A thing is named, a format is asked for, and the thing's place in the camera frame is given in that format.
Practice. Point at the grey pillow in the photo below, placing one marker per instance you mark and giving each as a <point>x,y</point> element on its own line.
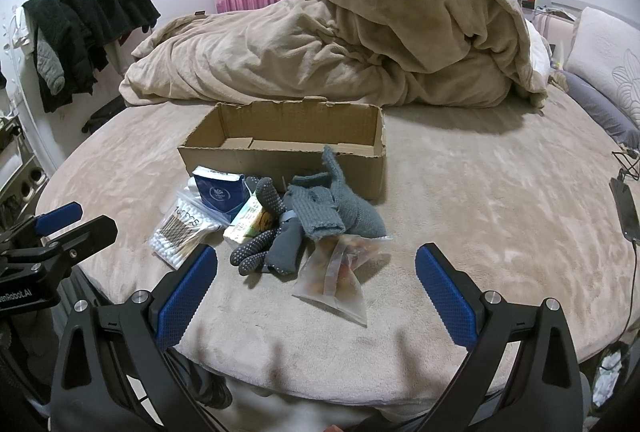
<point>595,104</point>

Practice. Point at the grey knitted sock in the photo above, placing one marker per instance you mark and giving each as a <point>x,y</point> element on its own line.
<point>355,207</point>
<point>312,212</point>

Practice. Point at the black smartphone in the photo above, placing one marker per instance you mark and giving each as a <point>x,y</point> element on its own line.
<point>627,209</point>

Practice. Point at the clear plastic snack bag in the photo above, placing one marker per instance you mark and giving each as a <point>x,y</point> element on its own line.
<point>340,277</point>

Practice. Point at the blue tissue pack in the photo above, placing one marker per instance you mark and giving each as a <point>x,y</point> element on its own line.
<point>217,192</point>

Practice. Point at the green yellow tissue packet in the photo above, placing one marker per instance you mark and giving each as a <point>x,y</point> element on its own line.
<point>247,224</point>

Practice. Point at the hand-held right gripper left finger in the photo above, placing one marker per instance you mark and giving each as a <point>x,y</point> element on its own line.
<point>185,293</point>

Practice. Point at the dark grey sock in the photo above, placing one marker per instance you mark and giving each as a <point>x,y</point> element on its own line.
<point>285,252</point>

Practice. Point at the beige duvet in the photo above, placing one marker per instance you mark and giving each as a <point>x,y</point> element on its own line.
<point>360,36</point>

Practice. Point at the pile of black clothes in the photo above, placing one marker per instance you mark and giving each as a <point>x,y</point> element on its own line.
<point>85,11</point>

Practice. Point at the white floral pillow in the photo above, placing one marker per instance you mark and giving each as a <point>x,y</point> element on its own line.
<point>605,46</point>

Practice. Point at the beige bed blanket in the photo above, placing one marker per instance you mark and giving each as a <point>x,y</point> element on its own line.
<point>500,212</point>

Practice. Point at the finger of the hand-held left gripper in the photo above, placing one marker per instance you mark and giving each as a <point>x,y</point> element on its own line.
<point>82,237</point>
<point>59,217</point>

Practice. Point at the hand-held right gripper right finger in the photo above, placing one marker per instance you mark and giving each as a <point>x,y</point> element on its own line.
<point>446,298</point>

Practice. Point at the grey dotted glove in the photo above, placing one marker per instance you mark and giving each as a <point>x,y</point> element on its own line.
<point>252,252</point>

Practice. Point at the bag of cotton swabs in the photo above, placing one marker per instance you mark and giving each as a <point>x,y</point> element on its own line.
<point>182,232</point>

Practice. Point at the open cardboard box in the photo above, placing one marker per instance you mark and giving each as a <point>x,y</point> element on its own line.
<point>280,169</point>

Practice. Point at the grey quilted garment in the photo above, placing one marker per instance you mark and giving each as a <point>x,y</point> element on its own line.
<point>50,61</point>

